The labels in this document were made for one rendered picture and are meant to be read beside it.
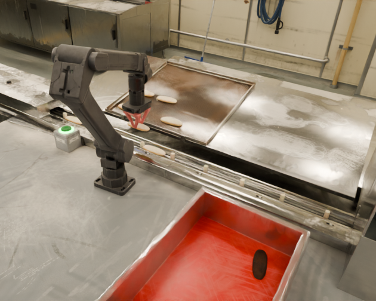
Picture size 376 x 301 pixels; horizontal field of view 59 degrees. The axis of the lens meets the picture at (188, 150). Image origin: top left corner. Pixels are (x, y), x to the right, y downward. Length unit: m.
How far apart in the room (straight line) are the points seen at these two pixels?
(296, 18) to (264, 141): 3.56
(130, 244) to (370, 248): 0.60
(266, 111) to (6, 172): 1.03
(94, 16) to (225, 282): 3.63
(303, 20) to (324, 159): 3.59
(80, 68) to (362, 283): 0.83
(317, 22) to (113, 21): 2.48
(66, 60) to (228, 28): 4.37
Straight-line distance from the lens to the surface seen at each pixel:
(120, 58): 1.01
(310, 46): 4.79
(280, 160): 1.24
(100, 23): 4.14
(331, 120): 1.49
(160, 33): 4.89
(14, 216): 1.14
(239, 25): 5.03
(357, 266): 0.93
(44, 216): 1.11
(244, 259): 0.97
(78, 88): 0.79
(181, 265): 0.93
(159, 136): 1.45
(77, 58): 0.81
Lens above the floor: 1.55
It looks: 33 degrees down
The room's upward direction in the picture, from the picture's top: 4 degrees clockwise
